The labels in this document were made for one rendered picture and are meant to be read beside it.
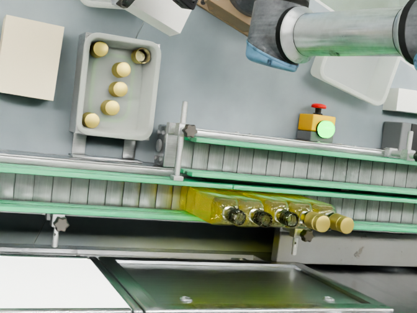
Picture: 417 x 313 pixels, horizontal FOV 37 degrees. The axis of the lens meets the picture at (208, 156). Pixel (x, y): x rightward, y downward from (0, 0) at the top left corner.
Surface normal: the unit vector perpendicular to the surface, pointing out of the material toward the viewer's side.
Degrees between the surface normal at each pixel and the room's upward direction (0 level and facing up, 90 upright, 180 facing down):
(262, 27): 74
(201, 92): 0
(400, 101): 0
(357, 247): 0
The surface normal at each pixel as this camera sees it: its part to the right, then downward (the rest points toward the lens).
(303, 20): -0.59, -0.58
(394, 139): -0.92, -0.09
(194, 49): 0.38, 0.09
